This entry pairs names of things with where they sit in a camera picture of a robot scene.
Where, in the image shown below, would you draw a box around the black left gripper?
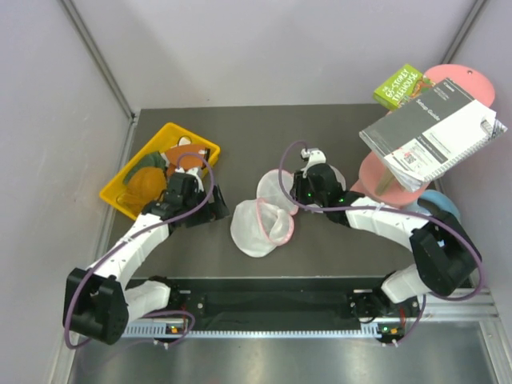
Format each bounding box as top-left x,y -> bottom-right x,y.
182,184 -> 230,229

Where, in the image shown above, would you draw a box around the pink-zippered round laundry bag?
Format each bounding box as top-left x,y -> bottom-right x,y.
230,169 -> 298,258

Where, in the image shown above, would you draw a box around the mustard yellow lace bra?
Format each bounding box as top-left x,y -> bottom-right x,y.
117,166 -> 166,214

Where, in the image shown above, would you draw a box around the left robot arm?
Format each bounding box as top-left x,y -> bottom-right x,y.
62,171 -> 230,345

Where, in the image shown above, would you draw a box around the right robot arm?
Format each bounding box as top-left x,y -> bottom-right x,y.
290,163 -> 482,317

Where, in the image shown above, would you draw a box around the white mesh laundry bag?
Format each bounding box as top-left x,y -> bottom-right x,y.
330,165 -> 346,192

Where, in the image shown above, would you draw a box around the orange bra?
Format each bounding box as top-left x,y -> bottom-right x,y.
163,144 -> 210,177

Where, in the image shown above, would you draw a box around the green bra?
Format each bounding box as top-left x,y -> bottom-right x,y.
123,151 -> 167,185

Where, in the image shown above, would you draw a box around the pink tiered stand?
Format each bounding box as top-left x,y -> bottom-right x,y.
350,64 -> 495,208

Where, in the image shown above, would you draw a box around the yellow plastic tray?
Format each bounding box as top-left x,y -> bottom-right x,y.
99,122 -> 221,220

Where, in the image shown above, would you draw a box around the green treehouse book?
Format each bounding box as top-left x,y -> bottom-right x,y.
373,64 -> 434,111

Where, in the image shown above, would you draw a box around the blue headphones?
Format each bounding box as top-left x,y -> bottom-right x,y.
414,189 -> 462,221

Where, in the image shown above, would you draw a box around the grey setup guide booklet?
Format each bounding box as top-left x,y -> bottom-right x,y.
359,78 -> 507,192

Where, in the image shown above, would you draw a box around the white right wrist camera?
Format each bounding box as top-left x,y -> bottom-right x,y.
301,148 -> 326,178

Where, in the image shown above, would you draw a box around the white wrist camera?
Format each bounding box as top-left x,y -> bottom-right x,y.
301,148 -> 326,178
174,167 -> 205,191

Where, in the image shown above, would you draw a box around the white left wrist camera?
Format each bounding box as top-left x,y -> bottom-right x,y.
174,167 -> 205,191

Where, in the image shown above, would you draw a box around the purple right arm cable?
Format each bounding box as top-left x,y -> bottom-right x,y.
278,139 -> 485,300

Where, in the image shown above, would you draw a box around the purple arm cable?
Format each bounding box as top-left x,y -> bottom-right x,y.
63,153 -> 217,350
278,139 -> 485,300

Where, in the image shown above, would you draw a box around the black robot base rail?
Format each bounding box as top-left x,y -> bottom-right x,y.
164,277 -> 419,333

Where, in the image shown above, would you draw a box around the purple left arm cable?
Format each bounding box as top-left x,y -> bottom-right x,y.
63,153 -> 217,350

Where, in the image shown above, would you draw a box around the grey slotted cable duct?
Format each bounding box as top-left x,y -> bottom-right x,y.
123,322 -> 405,340

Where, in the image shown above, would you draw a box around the grey aluminium corner post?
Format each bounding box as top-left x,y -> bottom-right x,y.
59,0 -> 139,123

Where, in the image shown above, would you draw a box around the right aluminium corner post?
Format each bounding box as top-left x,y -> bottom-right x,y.
440,0 -> 490,65

